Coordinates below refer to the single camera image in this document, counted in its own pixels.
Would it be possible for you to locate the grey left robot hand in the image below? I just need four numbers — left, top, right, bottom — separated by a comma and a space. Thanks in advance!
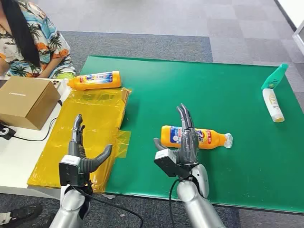
68, 114, 113, 187

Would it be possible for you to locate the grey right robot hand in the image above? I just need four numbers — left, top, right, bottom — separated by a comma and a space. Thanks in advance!
153, 103, 200, 166

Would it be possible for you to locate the orange bottle with clear cap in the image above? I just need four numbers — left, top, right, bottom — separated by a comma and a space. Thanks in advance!
161, 125, 233, 150

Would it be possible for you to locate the white bottle with yellow cap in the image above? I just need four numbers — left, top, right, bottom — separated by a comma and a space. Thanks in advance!
262, 88, 285, 123

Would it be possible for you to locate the green plastic bottle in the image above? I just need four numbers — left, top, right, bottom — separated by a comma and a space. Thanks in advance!
261, 63, 290, 91

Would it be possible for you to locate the yellow plastic-wrapped board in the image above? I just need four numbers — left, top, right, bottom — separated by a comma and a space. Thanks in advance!
27, 87, 132, 193

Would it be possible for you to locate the green table mat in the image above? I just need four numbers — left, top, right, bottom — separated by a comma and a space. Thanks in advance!
80, 55, 304, 214

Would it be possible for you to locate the white smartphone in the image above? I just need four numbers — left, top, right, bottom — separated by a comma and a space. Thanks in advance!
49, 79, 66, 95

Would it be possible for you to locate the brown cardboard box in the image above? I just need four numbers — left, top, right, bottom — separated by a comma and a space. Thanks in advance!
0, 76, 61, 131

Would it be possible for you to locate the black shoe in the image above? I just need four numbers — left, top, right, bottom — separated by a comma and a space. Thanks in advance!
20, 214, 56, 228
0, 203, 44, 227

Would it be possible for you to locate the black charger device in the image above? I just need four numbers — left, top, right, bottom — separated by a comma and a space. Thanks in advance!
0, 123, 17, 141

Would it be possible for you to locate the person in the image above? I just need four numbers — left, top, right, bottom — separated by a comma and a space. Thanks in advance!
0, 0, 77, 80

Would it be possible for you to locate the white furniture corner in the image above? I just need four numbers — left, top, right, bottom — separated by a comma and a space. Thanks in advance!
292, 28, 304, 56

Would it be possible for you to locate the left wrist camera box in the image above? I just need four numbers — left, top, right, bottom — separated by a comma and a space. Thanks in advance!
58, 154, 81, 187

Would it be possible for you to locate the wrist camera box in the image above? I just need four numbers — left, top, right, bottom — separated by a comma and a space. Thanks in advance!
58, 154, 81, 187
153, 148, 191, 178

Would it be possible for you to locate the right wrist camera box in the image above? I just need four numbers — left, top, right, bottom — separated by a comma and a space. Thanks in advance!
153, 148, 191, 178

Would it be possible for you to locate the thin black desk cable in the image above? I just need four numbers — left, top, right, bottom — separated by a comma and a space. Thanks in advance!
12, 100, 63, 142

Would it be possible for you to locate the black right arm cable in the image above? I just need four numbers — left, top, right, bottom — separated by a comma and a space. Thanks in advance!
168, 177, 181, 228

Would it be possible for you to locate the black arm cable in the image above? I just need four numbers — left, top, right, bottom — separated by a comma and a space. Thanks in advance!
168, 177, 181, 228
70, 185, 144, 228

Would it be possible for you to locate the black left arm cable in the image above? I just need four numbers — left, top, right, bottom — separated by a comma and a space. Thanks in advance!
70, 185, 144, 228

